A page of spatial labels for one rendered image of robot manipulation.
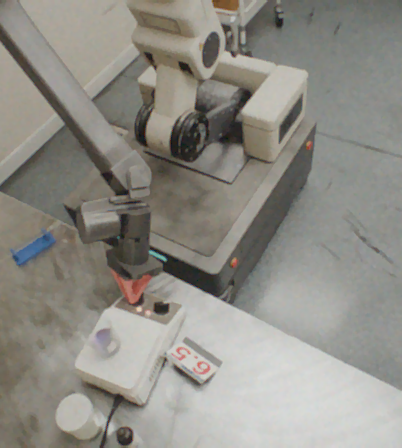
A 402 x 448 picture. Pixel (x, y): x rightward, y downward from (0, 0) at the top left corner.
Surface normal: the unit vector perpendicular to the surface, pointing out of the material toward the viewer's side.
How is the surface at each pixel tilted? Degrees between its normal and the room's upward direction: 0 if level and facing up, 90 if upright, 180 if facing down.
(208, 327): 0
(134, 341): 0
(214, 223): 0
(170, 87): 64
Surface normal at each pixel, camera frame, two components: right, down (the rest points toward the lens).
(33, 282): -0.11, -0.60
